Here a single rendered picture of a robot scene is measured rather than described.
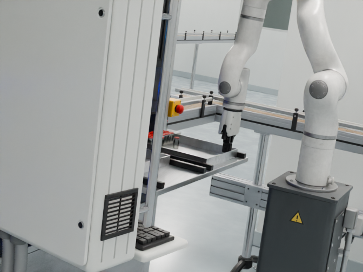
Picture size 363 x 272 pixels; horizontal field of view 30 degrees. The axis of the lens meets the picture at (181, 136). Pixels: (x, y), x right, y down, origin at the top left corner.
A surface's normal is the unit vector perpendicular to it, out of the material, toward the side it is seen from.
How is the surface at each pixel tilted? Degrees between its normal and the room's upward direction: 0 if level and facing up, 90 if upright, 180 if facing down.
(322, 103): 126
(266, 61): 90
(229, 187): 90
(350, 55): 90
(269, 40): 90
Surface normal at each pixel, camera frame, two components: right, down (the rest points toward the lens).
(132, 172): 0.78, 0.22
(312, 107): -0.54, 0.68
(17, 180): -0.61, 0.10
